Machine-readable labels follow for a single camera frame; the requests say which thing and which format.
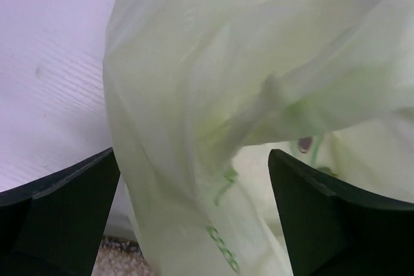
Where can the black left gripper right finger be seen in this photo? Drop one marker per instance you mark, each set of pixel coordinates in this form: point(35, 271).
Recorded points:
point(333, 228)

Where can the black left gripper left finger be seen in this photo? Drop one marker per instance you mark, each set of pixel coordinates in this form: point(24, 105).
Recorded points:
point(54, 225)

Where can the pale green plastic bag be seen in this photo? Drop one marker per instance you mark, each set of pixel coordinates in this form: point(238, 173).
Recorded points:
point(197, 92)

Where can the speckled round plate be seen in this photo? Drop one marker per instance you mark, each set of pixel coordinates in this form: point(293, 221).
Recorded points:
point(120, 257)

